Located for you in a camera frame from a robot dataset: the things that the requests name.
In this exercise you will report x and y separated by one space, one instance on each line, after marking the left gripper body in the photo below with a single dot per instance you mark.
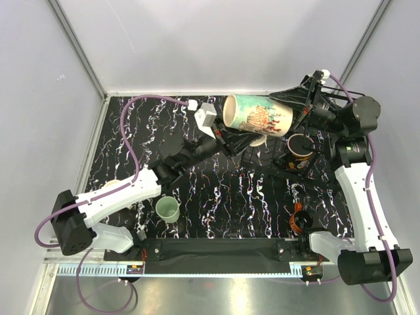
209 146

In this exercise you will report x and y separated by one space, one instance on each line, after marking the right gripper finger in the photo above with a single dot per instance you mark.
295 98
298 116

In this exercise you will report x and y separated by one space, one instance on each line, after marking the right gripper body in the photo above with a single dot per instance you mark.
319 110

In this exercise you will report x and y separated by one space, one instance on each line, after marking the beige printed mug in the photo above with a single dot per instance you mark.
257 114

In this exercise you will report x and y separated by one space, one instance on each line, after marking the black skull mug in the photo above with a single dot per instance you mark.
296 153

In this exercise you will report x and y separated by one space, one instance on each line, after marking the orange black mug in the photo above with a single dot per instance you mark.
300 220

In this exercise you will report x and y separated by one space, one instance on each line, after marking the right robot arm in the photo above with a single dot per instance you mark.
374 255

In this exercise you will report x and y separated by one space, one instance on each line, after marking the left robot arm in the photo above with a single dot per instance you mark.
77 221

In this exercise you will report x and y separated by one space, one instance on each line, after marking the green cup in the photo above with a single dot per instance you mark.
167 208

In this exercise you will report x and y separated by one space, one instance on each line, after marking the cream cup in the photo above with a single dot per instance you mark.
111 182

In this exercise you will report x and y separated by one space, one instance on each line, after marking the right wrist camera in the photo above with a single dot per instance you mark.
320 76

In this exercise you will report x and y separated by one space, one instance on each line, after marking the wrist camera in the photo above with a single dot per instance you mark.
320 76
204 115

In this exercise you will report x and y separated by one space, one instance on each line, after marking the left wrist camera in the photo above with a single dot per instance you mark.
204 115

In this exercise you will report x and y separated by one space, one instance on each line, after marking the black wire dish rack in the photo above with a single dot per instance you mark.
321 154

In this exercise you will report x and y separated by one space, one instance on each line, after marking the slotted cable duct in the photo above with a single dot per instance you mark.
179 270

